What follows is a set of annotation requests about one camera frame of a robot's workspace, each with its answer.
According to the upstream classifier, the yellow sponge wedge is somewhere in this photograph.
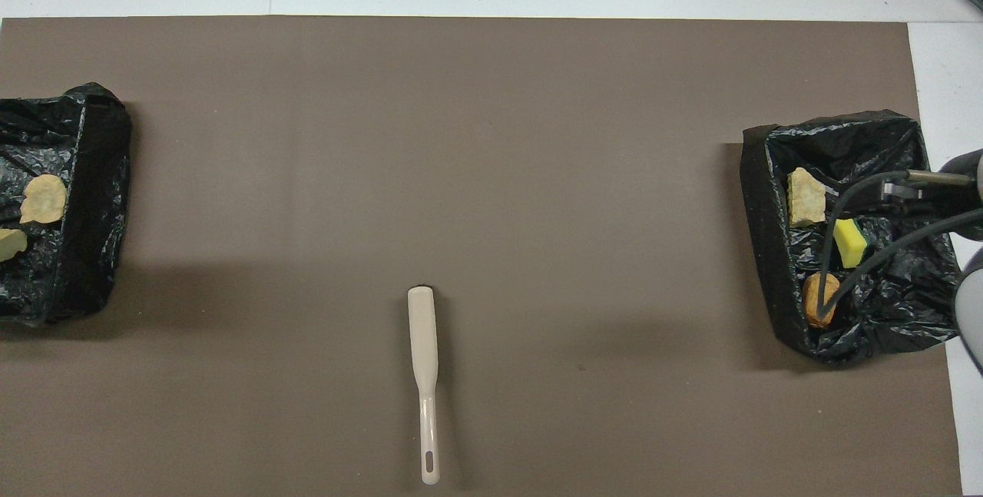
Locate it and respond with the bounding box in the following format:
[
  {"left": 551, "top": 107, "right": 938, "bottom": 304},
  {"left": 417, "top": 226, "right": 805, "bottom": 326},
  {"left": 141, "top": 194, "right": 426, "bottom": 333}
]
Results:
[{"left": 833, "top": 217, "right": 869, "bottom": 269}]

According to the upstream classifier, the large striped croissant piece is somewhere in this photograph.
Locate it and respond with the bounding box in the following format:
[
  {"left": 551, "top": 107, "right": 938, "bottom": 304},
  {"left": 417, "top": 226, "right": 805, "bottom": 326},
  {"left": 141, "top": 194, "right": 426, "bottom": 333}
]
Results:
[{"left": 787, "top": 167, "right": 828, "bottom": 228}]

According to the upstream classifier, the brown bread roll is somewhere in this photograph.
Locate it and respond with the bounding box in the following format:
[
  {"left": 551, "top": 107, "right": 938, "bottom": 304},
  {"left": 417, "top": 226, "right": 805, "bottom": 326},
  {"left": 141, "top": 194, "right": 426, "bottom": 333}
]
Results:
[{"left": 803, "top": 272, "right": 841, "bottom": 329}]

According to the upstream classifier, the beige brush with black bristles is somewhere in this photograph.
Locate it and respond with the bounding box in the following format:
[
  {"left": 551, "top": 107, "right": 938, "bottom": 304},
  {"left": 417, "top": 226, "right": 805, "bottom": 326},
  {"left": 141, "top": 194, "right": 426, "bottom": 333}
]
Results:
[{"left": 407, "top": 286, "right": 442, "bottom": 486}]

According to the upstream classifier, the small striped croissant piece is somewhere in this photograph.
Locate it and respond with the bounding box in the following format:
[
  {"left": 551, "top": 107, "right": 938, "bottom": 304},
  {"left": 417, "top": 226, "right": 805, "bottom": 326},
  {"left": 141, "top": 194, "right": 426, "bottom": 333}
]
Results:
[{"left": 19, "top": 174, "right": 68, "bottom": 225}]

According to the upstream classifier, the pale crusty bread chunk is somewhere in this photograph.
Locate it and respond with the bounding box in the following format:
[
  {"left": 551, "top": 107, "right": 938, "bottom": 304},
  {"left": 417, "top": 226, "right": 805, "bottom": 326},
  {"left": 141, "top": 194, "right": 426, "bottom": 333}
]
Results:
[{"left": 0, "top": 228, "right": 28, "bottom": 263}]

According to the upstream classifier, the black bag-lined bin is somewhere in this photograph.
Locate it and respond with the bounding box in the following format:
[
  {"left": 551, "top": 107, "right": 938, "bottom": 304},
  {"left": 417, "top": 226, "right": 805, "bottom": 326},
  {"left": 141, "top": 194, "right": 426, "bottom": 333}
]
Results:
[
  {"left": 0, "top": 82, "right": 133, "bottom": 326},
  {"left": 740, "top": 108, "right": 972, "bottom": 366}
]

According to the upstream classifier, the brown table mat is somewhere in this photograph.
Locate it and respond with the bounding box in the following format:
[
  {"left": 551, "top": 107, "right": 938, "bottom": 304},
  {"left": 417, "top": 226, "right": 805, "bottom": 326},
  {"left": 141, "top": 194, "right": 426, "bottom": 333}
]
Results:
[{"left": 0, "top": 15, "right": 965, "bottom": 497}]

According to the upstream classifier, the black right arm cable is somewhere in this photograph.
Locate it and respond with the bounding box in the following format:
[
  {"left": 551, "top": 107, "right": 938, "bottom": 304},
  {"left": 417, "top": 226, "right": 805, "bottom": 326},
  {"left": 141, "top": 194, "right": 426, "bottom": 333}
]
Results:
[{"left": 817, "top": 170, "right": 983, "bottom": 329}]

